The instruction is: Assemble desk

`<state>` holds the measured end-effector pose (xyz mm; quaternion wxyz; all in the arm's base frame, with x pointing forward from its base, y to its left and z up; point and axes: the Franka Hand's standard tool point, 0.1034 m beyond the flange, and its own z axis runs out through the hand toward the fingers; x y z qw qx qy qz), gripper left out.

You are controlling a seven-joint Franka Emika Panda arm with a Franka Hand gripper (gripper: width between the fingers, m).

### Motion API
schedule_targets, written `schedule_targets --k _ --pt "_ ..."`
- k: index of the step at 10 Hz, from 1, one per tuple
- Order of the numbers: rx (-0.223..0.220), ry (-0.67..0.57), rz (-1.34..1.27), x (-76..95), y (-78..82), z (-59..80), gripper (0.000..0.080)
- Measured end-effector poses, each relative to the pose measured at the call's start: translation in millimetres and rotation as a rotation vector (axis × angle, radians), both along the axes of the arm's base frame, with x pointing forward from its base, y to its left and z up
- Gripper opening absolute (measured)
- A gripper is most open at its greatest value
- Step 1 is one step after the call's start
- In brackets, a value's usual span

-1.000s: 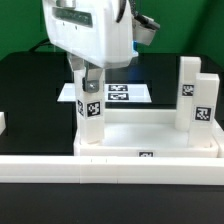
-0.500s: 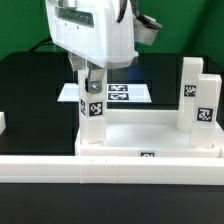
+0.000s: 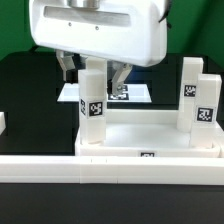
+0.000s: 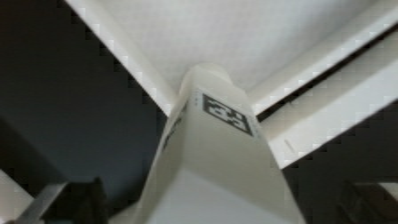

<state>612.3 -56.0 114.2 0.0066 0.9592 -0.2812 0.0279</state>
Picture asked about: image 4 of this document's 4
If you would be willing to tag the white desk top tray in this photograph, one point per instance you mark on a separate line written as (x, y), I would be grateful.
(274, 39)

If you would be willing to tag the white block at left edge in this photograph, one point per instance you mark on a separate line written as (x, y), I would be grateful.
(15, 198)

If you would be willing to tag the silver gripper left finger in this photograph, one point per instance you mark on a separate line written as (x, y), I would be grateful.
(68, 204)

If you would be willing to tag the white desk leg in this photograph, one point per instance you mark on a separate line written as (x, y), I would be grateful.
(216, 183)

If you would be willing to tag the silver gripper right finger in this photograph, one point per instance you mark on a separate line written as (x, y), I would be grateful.
(368, 205)

